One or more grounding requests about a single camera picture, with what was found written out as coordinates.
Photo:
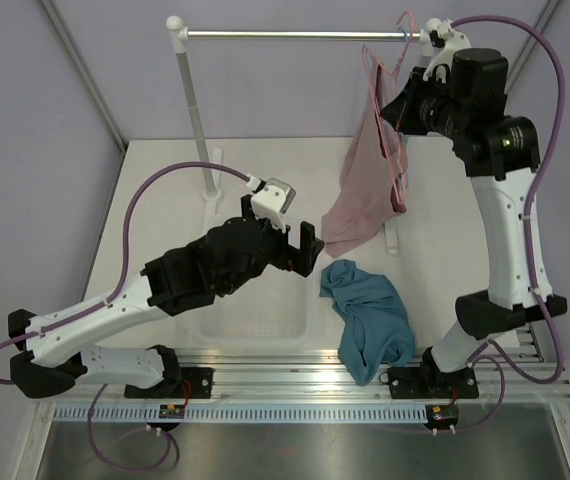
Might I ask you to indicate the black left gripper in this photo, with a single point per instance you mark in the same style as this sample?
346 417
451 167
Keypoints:
301 260

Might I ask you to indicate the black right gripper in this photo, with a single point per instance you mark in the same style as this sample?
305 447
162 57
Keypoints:
400 114

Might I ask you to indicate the blue tank top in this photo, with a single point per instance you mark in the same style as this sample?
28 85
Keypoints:
376 325

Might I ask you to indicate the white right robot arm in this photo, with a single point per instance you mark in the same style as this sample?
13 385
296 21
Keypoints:
464 101

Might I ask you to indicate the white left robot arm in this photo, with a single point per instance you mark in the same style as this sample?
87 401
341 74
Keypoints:
61 350

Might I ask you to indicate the pink tank top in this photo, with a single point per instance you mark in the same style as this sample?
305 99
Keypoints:
373 180

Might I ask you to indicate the translucent white plastic basket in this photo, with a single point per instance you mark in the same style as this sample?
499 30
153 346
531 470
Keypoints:
274 310

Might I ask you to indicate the white clothes rack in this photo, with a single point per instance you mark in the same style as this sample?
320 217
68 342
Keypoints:
180 35

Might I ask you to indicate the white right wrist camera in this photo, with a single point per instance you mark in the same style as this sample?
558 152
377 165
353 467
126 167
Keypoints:
439 42

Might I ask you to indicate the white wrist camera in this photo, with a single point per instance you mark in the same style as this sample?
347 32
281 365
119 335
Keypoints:
270 200
439 42

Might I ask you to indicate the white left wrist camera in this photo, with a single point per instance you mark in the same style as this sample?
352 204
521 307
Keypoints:
270 200

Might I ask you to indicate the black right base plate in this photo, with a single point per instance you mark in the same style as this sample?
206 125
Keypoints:
416 383

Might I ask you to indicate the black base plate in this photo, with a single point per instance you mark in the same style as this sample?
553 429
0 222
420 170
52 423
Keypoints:
196 382
416 383

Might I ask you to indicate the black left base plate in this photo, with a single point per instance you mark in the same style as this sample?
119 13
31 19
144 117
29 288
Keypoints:
196 382

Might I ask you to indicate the aluminium mounting rail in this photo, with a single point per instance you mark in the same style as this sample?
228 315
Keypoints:
318 377

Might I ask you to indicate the white slotted cable duct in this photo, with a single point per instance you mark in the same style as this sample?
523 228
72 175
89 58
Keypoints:
245 414

